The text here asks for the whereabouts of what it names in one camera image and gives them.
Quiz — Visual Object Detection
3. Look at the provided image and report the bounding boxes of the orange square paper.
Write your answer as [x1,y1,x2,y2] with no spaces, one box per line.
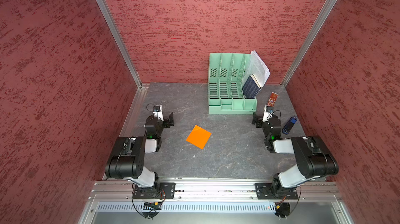
[186,125,211,149]

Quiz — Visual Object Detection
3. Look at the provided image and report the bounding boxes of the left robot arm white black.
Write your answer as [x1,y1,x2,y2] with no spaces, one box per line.
[105,113,176,200]

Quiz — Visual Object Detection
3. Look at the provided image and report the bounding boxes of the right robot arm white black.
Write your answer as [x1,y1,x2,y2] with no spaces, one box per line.
[252,113,339,200]

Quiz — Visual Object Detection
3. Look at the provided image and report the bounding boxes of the small red box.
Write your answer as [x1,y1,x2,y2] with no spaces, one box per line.
[267,92,278,107]

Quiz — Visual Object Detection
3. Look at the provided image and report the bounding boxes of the dark blue notebook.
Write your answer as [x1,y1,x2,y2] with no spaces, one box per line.
[242,74,261,99]

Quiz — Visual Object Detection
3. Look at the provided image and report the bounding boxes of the white paper sheets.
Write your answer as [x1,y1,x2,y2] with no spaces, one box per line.
[242,50,271,88]

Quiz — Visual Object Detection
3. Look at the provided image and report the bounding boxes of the green file organizer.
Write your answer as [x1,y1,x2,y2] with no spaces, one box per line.
[208,53,257,115]

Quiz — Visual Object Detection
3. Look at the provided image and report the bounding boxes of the left base circuit board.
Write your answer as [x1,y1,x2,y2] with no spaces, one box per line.
[143,202,163,211]

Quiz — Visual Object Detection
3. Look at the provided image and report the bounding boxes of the base circuit board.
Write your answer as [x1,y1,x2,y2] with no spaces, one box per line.
[143,202,163,211]
[275,202,291,218]

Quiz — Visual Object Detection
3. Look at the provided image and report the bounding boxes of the right base circuit board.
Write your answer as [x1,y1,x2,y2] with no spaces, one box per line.
[275,202,291,218]

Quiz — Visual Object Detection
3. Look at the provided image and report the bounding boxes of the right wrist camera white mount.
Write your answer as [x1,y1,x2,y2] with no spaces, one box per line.
[262,105,274,122]

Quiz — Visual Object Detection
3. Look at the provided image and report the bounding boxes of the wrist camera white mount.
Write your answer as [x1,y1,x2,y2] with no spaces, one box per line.
[153,105,164,121]
[262,105,274,122]

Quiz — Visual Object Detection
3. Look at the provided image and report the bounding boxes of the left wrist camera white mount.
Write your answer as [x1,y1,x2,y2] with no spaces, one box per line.
[153,105,164,121]

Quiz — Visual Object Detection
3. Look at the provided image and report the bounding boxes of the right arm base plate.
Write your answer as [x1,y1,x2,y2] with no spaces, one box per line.
[254,183,299,200]

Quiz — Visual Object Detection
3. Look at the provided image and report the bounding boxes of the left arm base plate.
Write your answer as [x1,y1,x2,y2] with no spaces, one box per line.
[132,182,176,200]

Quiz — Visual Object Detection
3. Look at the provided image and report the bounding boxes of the front aluminium rail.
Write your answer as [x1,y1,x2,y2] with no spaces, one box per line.
[88,177,344,203]

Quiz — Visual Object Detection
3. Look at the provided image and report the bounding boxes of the left aluminium frame post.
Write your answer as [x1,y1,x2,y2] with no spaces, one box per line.
[95,0,142,89]

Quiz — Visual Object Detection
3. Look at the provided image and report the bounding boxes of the aluminium frame post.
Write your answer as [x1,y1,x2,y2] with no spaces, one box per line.
[95,0,142,89]
[280,0,338,87]

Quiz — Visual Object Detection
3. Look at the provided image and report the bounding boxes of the right aluminium frame post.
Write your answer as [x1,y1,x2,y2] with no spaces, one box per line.
[280,0,338,87]

